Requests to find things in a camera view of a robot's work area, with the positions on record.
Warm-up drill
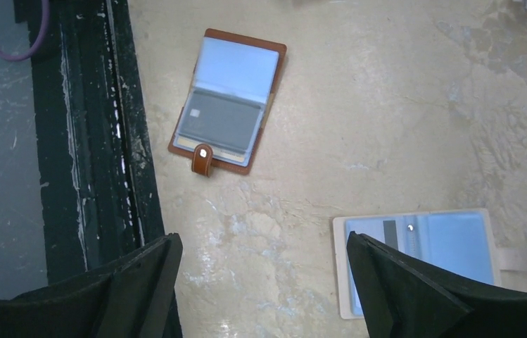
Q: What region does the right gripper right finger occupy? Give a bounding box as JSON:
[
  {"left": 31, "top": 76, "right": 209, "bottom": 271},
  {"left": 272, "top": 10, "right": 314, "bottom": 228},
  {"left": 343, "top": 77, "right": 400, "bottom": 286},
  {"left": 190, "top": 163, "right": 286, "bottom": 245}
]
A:
[{"left": 347, "top": 232, "right": 527, "bottom": 337}]

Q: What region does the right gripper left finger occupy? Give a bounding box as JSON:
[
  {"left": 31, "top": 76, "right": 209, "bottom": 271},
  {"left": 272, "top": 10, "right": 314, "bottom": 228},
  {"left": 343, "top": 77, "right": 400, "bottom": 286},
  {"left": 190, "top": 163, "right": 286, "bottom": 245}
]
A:
[{"left": 0, "top": 233, "right": 183, "bottom": 337}]

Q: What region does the tan leather card holder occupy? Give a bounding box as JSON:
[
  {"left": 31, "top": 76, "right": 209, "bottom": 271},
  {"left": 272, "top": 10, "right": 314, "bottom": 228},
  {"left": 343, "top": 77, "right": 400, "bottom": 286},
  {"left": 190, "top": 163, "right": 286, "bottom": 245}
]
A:
[{"left": 168, "top": 28, "right": 287, "bottom": 177}]

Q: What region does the black VIP card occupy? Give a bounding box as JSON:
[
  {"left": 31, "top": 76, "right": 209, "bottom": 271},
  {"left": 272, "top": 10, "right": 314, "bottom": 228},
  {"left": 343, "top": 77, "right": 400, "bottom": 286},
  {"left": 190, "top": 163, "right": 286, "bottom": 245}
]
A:
[{"left": 177, "top": 89, "right": 262, "bottom": 154}]

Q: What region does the blue card white tray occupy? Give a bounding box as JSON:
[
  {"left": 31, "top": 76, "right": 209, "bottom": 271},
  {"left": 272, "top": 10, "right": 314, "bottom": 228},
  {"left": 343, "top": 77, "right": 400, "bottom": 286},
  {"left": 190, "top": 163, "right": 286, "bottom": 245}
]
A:
[{"left": 332, "top": 208, "right": 527, "bottom": 320}]

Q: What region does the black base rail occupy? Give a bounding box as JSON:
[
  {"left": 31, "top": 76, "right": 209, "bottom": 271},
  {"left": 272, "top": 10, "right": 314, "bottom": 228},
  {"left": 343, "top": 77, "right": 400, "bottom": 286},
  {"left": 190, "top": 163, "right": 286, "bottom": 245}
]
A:
[{"left": 14, "top": 1, "right": 168, "bottom": 286}]

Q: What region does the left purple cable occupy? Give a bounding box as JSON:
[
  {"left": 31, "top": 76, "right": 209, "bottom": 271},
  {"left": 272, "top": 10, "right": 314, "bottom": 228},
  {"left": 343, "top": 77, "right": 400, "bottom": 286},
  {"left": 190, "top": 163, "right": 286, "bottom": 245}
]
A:
[{"left": 0, "top": 0, "right": 51, "bottom": 63}]

